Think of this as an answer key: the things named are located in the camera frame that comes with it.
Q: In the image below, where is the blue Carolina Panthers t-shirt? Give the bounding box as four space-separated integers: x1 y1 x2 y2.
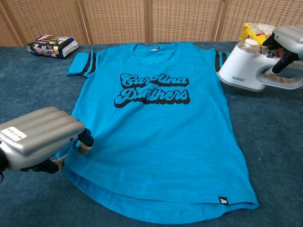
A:
54 42 259 225

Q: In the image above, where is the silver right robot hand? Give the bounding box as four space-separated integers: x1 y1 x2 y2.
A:
261 25 303 76

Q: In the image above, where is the yellow red snack package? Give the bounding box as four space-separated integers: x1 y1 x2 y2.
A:
240 22 277 46

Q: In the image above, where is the teal carpet table cover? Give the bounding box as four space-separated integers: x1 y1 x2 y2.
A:
0 41 303 227

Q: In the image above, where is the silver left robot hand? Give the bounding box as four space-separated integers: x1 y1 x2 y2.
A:
0 106 95 173

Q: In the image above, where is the dark snack package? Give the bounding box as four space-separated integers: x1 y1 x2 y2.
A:
27 34 79 60

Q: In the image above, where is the woven rattan folding screen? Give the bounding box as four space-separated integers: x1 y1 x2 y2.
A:
0 0 303 47

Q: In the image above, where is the white handheld garment steamer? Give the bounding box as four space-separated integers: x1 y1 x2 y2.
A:
217 38 303 92

